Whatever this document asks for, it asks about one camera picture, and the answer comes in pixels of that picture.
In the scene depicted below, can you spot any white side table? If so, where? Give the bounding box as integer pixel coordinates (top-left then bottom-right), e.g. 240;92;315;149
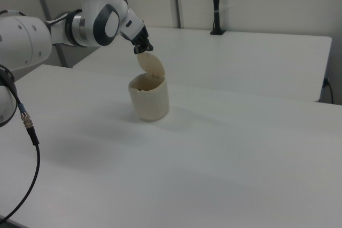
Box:
72;26;333;103

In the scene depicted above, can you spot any cream trash bin with lid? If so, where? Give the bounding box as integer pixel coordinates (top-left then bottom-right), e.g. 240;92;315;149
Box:
128;52;170;122

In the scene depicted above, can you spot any black power cable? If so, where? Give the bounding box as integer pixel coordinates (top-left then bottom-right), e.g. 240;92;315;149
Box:
326;78;335;104

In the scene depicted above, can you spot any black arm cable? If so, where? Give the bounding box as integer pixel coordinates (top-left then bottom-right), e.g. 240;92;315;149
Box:
0;64;41;223

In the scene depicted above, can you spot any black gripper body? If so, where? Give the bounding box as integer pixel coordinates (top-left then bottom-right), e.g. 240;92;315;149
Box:
130;26;151;49

